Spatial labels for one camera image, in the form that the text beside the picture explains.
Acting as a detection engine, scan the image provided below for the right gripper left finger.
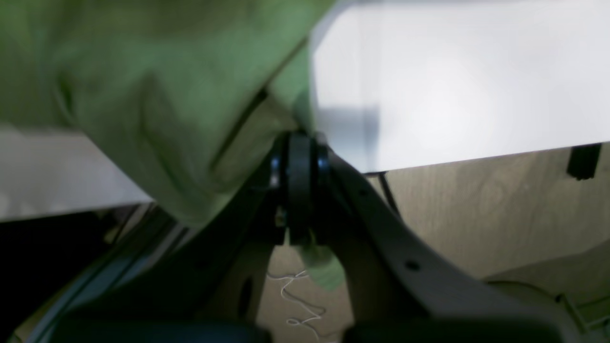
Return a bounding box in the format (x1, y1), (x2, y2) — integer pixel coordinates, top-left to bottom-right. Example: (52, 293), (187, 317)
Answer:
(29, 134), (289, 343)

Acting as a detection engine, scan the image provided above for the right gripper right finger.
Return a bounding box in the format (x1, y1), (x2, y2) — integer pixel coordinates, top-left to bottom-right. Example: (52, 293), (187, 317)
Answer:
(288, 132), (573, 343)

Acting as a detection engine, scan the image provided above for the olive green t-shirt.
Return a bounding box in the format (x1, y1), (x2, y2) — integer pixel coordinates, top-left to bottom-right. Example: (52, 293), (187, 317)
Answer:
(0, 0), (346, 292)

